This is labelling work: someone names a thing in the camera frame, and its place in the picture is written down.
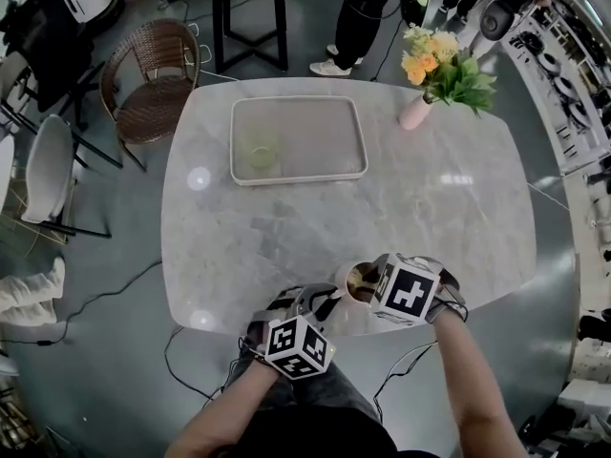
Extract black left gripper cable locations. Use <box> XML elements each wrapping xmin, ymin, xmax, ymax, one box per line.
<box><xmin>163</xmin><ymin>323</ymin><xmax>250</xmax><ymax>401</ymax></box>

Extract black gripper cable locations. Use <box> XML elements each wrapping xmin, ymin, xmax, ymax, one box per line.
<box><xmin>163</xmin><ymin>323</ymin><xmax>250</xmax><ymax>401</ymax></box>
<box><xmin>370</xmin><ymin>340</ymin><xmax>439</xmax><ymax>425</ymax></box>

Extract grey round cooker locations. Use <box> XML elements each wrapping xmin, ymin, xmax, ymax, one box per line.
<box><xmin>478</xmin><ymin>0</ymin><xmax>520</xmax><ymax>43</ymax></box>

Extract thin white cable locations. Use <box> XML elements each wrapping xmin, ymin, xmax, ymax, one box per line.
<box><xmin>526</xmin><ymin>181</ymin><xmax>572</xmax><ymax>212</ymax></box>

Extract person's black shirt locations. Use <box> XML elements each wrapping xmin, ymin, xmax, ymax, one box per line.
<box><xmin>223</xmin><ymin>404</ymin><xmax>403</xmax><ymax>458</ymax></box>

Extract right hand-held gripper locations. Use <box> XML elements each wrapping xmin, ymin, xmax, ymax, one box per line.
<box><xmin>362</xmin><ymin>252</ymin><xmax>468</xmax><ymax>327</ymax></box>

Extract white rectangular tray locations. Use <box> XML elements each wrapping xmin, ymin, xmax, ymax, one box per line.
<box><xmin>229</xmin><ymin>94</ymin><xmax>370</xmax><ymax>188</ymax></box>

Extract white chair with black legs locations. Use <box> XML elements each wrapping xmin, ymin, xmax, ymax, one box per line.
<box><xmin>20</xmin><ymin>114</ymin><xmax>114</xmax><ymax>240</ymax></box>

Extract white floor cable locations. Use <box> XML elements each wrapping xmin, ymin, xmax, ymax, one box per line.
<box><xmin>142</xmin><ymin>20</ymin><xmax>241</xmax><ymax>84</ymax></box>

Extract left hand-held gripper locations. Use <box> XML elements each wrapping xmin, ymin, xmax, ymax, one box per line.
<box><xmin>245</xmin><ymin>282</ymin><xmax>346</xmax><ymax>382</ymax></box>

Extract green glass tumbler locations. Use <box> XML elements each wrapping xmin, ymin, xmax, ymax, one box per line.
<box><xmin>238</xmin><ymin>125</ymin><xmax>282</xmax><ymax>172</ymax></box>

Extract black office chair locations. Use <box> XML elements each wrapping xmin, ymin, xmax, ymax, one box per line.
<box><xmin>0</xmin><ymin>0</ymin><xmax>126</xmax><ymax>171</ymax></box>

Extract white shelf with cookware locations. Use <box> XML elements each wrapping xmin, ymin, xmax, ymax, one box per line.
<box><xmin>505</xmin><ymin>0</ymin><xmax>611</xmax><ymax>177</ymax></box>

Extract yellow flower bouquet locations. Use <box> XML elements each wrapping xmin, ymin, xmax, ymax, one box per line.
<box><xmin>399</xmin><ymin>22</ymin><xmax>498</xmax><ymax>117</ymax></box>

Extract white cup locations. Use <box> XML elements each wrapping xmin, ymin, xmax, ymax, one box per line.
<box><xmin>332</xmin><ymin>259</ymin><xmax>384</xmax><ymax>305</ymax></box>

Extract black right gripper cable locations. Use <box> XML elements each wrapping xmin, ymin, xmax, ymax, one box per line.
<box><xmin>370</xmin><ymin>340</ymin><xmax>439</xmax><ymax>425</ymax></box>

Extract person's right forearm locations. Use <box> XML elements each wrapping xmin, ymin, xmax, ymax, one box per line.
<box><xmin>431</xmin><ymin>308</ymin><xmax>522</xmax><ymax>458</ymax></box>

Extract pink vase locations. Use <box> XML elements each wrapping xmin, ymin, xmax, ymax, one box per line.
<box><xmin>397</xmin><ymin>94</ymin><xmax>433</xmax><ymax>131</ymax></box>

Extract black floor cable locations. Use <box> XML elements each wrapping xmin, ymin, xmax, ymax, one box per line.
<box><xmin>0</xmin><ymin>258</ymin><xmax>164</xmax><ymax>348</ymax></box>

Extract brown wicker chair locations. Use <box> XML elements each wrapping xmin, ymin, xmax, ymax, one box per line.
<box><xmin>98</xmin><ymin>17</ymin><xmax>202</xmax><ymax>173</ymax></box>

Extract white crumpled cloth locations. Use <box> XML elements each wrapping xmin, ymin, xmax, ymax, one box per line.
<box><xmin>0</xmin><ymin>255</ymin><xmax>67</xmax><ymax>327</ymax></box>

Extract person's grey trousers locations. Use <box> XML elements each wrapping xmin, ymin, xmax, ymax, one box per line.
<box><xmin>227</xmin><ymin>348</ymin><xmax>383</xmax><ymax>422</ymax></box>

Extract person's left forearm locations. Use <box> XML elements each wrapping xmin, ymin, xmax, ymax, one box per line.
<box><xmin>163</xmin><ymin>358</ymin><xmax>290</xmax><ymax>458</ymax></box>

